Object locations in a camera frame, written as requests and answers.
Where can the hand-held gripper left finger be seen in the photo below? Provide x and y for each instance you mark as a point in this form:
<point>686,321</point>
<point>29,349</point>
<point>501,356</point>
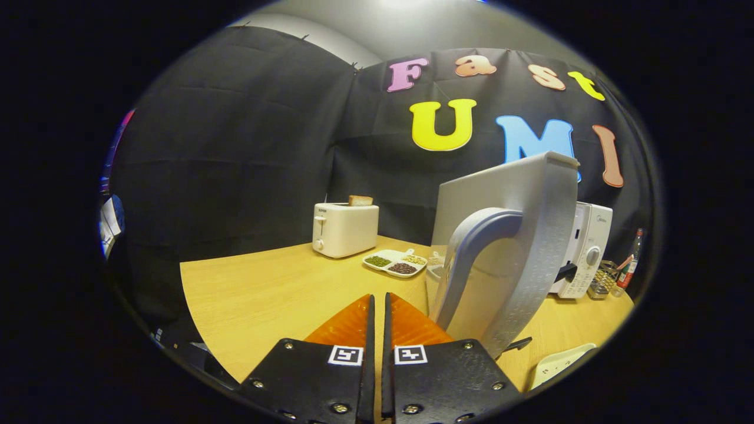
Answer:
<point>370,353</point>

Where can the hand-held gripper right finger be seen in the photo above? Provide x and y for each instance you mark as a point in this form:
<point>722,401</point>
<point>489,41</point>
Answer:
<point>386,353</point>

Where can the white microwave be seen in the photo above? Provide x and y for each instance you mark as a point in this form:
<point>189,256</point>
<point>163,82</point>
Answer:
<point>548,235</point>

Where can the white divided bean dish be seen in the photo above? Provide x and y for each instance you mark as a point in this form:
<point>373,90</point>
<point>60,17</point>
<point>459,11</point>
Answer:
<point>394,263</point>

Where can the white toaster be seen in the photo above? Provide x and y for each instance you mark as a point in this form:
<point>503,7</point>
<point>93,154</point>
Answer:
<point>347,232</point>

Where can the toasted bread slice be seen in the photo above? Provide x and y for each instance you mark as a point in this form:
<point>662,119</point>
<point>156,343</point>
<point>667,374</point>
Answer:
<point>360,201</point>

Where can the white speckled plate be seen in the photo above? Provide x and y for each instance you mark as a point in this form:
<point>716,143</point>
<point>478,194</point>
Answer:
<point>559,365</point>

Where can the red striped straw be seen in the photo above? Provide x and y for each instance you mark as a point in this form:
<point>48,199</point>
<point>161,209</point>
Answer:
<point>624,262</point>

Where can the clear plastic water bottle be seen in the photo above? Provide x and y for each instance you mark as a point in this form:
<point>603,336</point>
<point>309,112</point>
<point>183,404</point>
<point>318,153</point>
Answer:
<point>631,262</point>

